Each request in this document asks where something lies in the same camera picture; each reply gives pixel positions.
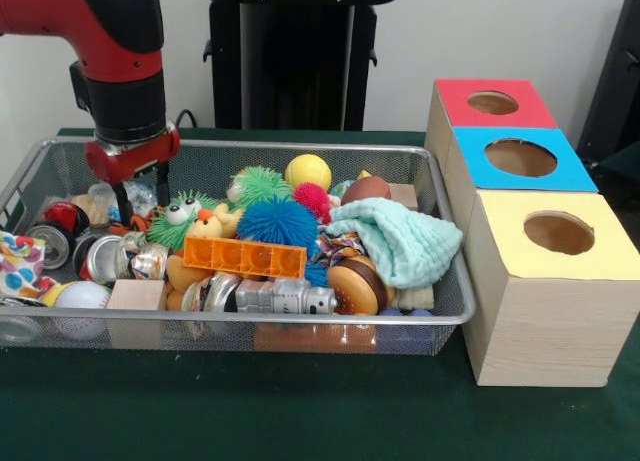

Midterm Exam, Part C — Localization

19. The wooden box with three holes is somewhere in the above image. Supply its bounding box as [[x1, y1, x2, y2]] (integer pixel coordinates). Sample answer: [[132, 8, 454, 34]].
[[424, 78, 640, 388]]

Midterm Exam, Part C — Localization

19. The dark green side table cloth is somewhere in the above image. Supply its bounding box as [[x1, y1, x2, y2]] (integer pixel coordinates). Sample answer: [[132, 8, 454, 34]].
[[594, 139, 640, 217]]

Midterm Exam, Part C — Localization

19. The crushed clear plastic bottle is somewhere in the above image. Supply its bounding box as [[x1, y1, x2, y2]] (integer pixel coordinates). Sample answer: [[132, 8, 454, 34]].
[[107, 179, 161, 222]]

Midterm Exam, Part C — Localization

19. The shallow metal mesh bin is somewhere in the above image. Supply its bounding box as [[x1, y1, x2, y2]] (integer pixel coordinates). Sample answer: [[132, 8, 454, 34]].
[[0, 136, 477, 357]]

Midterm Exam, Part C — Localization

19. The yellow plush duck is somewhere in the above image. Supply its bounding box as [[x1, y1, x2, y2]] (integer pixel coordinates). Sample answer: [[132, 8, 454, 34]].
[[188, 203, 244, 240]]

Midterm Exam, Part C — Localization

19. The silver toy robot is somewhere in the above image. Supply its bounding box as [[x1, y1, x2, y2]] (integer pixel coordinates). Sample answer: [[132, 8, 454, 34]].
[[234, 278, 339, 315]]

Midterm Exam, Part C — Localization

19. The green spiky ball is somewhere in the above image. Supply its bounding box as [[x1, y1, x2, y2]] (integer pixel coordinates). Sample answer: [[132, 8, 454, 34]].
[[147, 165, 294, 247]]

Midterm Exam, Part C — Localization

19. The yellow foam ball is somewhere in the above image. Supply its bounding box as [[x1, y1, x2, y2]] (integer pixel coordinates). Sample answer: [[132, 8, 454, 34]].
[[284, 154, 333, 191]]

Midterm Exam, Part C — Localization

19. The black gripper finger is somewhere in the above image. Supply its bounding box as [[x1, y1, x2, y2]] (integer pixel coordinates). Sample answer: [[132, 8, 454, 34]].
[[155, 161, 171, 207], [113, 180, 135, 227]]

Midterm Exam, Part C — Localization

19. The black panel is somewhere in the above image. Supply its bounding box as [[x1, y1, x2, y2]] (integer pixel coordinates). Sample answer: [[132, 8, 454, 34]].
[[576, 0, 640, 168]]

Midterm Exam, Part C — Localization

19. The toy hamburger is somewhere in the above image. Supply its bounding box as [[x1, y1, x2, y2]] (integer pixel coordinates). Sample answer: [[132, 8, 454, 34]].
[[325, 256, 396, 317]]

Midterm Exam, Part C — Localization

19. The mint green cloth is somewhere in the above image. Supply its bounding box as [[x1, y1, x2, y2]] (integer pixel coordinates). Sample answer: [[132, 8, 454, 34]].
[[325, 198, 464, 290]]

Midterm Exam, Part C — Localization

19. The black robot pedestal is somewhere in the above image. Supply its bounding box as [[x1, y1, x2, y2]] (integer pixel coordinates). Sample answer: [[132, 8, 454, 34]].
[[192, 0, 404, 131]]

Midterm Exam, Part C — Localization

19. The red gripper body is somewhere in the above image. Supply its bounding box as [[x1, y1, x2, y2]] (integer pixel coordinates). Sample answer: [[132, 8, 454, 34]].
[[83, 128, 181, 186]]

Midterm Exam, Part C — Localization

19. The orange toy building block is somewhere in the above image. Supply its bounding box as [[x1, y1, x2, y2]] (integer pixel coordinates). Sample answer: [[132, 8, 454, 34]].
[[182, 235, 308, 280]]

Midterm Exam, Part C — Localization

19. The cream cloth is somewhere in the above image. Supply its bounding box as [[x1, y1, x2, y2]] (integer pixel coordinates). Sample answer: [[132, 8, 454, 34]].
[[397, 286, 436, 312]]

